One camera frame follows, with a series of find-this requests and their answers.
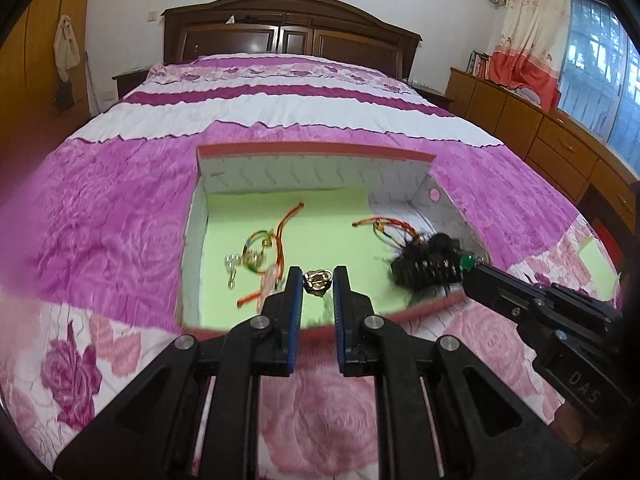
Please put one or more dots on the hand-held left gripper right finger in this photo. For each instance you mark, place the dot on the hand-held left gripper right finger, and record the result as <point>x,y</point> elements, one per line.
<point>342,310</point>

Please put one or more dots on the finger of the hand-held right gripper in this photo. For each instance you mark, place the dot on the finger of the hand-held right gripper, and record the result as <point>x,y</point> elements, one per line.
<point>507,280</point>
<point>492,299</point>

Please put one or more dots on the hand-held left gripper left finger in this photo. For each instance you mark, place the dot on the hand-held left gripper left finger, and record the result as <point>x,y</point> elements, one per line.
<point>295,310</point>

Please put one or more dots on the gold pearl brooch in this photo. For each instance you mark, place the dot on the gold pearl brooch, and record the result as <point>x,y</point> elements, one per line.
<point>318,283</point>

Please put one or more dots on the pink flower hair ornament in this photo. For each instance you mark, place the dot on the pink flower hair ornament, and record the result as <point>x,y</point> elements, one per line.
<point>270,281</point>

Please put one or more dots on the green bead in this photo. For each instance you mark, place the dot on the green bead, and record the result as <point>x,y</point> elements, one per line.
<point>468,261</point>

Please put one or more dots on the black feather hair clip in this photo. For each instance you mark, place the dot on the black feather hair clip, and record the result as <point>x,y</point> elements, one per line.
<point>425,266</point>

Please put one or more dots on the metal dangle earring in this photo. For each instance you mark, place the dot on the metal dangle earring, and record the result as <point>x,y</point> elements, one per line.
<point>230,265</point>

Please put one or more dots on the pink cardboard box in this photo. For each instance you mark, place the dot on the pink cardboard box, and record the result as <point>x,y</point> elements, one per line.
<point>320,170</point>

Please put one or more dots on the green paper sheet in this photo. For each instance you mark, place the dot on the green paper sheet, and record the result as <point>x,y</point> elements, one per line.
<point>596,266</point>

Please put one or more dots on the green paper box lining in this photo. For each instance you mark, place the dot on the green paper box lining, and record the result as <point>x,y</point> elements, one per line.
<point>320,220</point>

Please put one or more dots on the wooden side cabinet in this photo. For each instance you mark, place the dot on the wooden side cabinet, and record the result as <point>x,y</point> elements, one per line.
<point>505,110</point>

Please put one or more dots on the pink floral bedspread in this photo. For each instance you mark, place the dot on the pink floral bedspread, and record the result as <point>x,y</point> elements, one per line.
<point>125,210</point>

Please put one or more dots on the row of books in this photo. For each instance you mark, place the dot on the row of books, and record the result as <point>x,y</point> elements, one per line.
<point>477,62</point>

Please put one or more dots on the window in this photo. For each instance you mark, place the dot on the window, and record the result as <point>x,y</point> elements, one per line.
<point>605,60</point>

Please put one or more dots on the red and white curtain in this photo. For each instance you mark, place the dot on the red and white curtain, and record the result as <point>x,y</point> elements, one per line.
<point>525,35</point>

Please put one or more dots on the dark wooden headboard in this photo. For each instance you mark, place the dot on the dark wooden headboard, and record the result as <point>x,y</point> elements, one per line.
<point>300,35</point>

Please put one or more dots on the dark hanging bag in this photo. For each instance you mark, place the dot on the dark hanging bag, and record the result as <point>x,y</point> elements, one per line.
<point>64,96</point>

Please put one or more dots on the beige hanging cloth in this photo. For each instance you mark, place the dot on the beige hanging cloth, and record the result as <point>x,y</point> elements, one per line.
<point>65,47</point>

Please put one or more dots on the yellow wooden wardrobe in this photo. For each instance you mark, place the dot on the yellow wooden wardrobe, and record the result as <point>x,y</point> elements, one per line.
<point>35,35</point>

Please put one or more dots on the white wall socket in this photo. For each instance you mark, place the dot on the white wall socket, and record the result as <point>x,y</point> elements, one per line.
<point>151,15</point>

